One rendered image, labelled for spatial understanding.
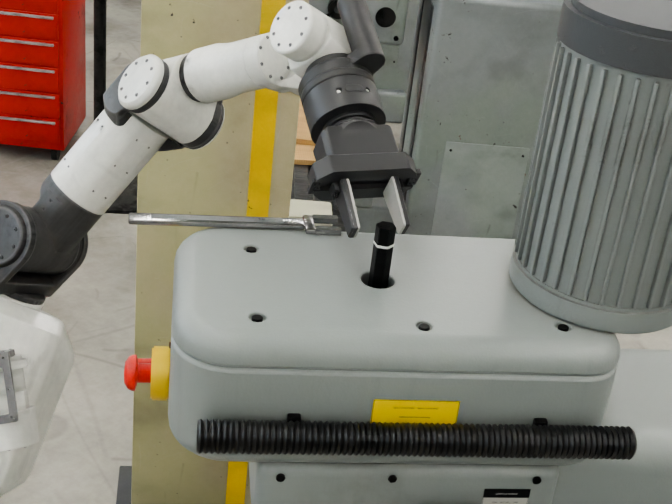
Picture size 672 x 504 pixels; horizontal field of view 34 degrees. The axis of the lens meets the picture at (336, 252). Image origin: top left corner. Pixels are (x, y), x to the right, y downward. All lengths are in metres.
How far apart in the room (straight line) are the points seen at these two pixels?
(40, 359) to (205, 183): 1.56
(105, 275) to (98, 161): 3.50
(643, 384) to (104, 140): 0.75
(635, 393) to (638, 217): 0.29
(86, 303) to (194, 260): 3.58
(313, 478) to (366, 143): 0.37
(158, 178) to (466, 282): 1.89
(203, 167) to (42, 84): 2.96
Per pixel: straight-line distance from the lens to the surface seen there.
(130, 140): 1.48
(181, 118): 1.45
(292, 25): 1.28
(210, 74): 1.40
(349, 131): 1.22
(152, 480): 3.59
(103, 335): 4.56
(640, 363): 1.40
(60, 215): 1.52
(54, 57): 5.82
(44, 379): 1.54
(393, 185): 1.20
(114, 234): 5.32
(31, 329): 1.53
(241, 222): 1.27
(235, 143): 2.98
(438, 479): 1.21
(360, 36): 1.27
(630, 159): 1.10
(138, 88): 1.44
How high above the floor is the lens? 2.47
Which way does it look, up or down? 28 degrees down
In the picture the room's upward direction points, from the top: 7 degrees clockwise
